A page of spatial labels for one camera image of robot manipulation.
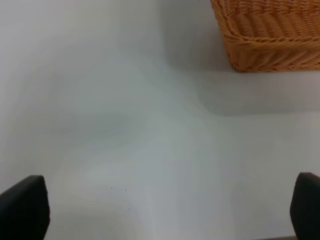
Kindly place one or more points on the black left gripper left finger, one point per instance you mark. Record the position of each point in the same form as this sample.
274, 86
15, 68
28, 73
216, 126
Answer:
25, 210

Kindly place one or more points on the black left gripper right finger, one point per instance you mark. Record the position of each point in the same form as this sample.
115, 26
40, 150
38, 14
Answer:
305, 207

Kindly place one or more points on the orange wicker basket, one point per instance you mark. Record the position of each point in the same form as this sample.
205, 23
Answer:
270, 35

